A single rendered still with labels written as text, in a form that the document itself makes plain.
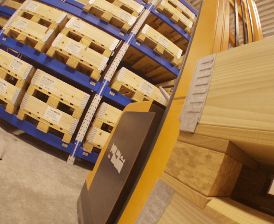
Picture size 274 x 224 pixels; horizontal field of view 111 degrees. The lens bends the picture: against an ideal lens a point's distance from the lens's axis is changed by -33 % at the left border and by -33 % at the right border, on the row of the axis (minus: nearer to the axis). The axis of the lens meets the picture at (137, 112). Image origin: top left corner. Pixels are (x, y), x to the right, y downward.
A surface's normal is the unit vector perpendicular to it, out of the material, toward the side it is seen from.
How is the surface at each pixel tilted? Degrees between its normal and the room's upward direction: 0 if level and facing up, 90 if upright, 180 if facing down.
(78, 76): 90
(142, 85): 90
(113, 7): 90
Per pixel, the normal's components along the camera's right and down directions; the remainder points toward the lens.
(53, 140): 0.39, 0.01
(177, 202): -0.83, -0.43
